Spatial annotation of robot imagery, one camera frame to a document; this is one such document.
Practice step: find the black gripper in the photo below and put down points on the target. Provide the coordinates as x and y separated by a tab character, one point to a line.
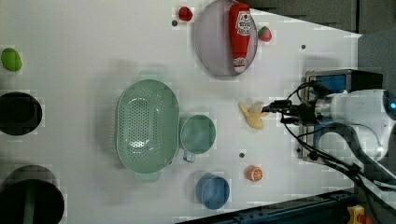
303	114

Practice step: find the yellow plush peeled banana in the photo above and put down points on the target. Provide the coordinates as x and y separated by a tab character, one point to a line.
253	114

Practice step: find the green mug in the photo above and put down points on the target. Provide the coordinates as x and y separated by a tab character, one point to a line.
197	135

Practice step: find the silver black toaster oven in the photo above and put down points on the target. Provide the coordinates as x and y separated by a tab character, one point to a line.
339	79

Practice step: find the orange slice toy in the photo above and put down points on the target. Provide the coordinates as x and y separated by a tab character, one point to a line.
254	173

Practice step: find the red strawberry toy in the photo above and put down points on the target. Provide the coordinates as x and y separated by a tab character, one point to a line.
264	34

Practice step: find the blue cup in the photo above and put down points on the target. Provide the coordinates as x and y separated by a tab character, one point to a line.
212	191

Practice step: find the grey round plate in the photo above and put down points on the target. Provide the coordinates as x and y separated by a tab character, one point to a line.
212	41

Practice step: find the red plush ketchup bottle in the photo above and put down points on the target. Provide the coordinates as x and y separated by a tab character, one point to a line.
239	33

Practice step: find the yellow red toy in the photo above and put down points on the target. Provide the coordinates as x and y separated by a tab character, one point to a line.
357	215

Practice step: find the green perforated colander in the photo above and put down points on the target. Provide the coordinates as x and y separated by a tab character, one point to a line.
147	118

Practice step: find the red tomato toy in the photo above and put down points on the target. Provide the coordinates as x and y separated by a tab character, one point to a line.
185	14

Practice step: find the black round object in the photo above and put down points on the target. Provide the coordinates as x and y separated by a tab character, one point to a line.
20	113

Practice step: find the large black round container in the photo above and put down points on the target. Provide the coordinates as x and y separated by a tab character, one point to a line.
30	195

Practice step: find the green plush fruit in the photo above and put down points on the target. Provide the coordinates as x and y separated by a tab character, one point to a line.
11	60

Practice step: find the blue metal frame rail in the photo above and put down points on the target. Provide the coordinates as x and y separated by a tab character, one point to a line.
326	208

